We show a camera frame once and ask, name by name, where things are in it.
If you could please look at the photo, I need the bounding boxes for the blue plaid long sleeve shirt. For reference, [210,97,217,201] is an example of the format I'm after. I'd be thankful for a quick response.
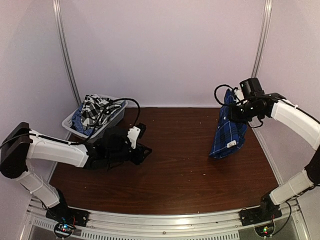
[208,88,248,160]

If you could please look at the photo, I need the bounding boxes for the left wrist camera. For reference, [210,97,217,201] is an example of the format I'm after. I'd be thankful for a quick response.
[127,123,147,149]

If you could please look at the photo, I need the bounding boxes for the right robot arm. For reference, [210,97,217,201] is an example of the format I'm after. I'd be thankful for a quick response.
[229,78,320,221]

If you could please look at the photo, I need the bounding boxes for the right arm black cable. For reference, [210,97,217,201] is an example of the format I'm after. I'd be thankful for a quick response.
[212,84,320,231]

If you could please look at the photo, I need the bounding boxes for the circuit board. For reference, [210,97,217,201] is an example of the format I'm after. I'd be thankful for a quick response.
[53,223,76,239]
[254,223,275,238]

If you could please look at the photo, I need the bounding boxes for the blue patterned shirt in basket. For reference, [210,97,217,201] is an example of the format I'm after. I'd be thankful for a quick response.
[71,104,99,136]

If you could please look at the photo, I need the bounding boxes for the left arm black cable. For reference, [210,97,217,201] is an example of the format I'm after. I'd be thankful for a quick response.
[0,97,141,151]

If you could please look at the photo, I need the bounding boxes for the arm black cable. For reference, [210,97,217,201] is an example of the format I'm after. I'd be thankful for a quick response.
[212,84,320,231]
[0,97,141,151]

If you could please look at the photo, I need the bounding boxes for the right circuit board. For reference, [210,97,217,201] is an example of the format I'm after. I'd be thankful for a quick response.
[254,223,275,238]

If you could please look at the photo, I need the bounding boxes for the left circuit board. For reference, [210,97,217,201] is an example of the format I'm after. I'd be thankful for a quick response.
[53,223,76,239]

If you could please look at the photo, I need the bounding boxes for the left aluminium frame post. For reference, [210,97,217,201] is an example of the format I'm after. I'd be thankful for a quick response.
[52,0,82,107]

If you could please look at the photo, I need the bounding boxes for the grey plastic laundry basket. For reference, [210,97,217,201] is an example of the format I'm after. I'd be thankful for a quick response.
[62,94,128,143]

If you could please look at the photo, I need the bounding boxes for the front aluminium rail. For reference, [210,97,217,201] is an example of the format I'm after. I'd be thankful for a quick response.
[24,197,307,240]

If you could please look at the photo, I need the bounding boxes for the right aluminium frame post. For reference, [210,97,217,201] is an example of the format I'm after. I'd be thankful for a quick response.
[251,0,273,78]

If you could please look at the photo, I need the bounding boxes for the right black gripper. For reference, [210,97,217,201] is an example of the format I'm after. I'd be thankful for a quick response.
[227,100,262,123]

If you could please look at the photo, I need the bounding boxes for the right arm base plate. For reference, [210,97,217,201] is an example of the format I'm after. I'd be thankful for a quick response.
[238,206,282,226]

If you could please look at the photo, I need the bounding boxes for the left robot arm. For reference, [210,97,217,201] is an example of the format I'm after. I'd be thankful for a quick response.
[0,122,152,222]

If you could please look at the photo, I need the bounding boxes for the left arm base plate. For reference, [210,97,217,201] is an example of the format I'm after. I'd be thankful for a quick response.
[45,208,89,227]

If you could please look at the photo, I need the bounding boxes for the black white checked shirt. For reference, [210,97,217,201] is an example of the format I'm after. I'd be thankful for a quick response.
[80,94,124,131]

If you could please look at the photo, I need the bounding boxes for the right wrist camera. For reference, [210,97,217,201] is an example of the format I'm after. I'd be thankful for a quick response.
[232,87,245,102]

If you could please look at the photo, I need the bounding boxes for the aluminium frame post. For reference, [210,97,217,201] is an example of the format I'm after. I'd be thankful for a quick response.
[52,0,82,107]
[251,0,273,78]

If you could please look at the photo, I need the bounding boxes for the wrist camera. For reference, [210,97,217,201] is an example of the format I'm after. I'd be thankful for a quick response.
[127,123,147,149]
[232,87,245,102]

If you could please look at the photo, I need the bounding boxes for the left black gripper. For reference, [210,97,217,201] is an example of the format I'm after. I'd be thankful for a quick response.
[107,142,152,166]

